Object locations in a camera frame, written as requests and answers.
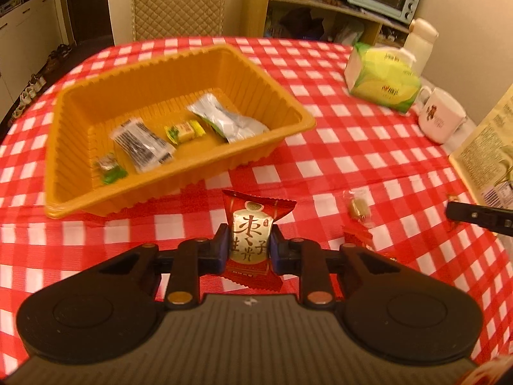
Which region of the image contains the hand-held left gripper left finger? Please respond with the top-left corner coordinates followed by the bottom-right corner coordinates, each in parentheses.
top-left (96, 222), bottom-right (233, 310)

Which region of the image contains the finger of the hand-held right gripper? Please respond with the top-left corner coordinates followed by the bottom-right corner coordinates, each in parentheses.
top-left (446, 201), bottom-right (513, 236)

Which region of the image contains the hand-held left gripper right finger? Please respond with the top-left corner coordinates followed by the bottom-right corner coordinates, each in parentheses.
top-left (269, 230), bottom-right (406, 310)

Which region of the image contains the red gold label snack packet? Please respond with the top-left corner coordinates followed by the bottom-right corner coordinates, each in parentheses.
top-left (222, 189), bottom-right (298, 293)

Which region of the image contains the red clear snack packet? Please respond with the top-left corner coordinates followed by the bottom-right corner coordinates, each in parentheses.
top-left (341, 190), bottom-right (375, 249)

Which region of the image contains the yellow candy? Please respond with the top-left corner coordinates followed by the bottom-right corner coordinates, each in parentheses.
top-left (164, 120), bottom-right (206, 145)

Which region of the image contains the silver snack packet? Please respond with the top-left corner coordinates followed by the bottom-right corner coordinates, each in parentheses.
top-left (187, 93), bottom-right (270, 144)

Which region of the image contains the black grey snack packet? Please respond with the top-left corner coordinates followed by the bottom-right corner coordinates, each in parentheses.
top-left (110, 117), bottom-right (177, 174)

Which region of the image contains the green candy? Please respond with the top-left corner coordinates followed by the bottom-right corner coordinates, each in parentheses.
top-left (95, 153), bottom-right (129, 185)

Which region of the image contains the orange plastic tray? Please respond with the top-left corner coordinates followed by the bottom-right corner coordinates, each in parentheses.
top-left (44, 44), bottom-right (317, 219)

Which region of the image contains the sunflower print snack bag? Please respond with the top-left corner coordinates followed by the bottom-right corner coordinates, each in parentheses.
top-left (449, 88), bottom-right (513, 209)

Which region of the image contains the white mug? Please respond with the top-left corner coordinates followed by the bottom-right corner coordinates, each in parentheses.
top-left (417, 87), bottom-right (467, 144)

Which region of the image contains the red white checkered tablecloth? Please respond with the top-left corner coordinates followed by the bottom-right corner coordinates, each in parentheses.
top-left (0, 36), bottom-right (513, 370)

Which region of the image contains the green yellow tissue pack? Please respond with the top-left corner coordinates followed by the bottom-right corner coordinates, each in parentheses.
top-left (345, 42), bottom-right (421, 113)

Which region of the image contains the white thermos bottle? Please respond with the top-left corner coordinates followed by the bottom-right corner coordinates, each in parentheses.
top-left (403, 18), bottom-right (438, 73)

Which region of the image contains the wooden shelf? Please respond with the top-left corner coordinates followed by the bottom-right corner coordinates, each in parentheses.
top-left (244, 0), bottom-right (411, 49)

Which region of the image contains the quilted beige chair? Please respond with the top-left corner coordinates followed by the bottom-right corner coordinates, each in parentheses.
top-left (129, 0), bottom-right (227, 41)

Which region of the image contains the row of shoes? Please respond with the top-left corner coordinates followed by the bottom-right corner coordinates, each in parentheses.
top-left (12, 44), bottom-right (73, 119)

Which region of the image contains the white cabinet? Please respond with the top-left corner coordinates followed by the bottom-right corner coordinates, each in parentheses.
top-left (0, 0), bottom-right (67, 121)

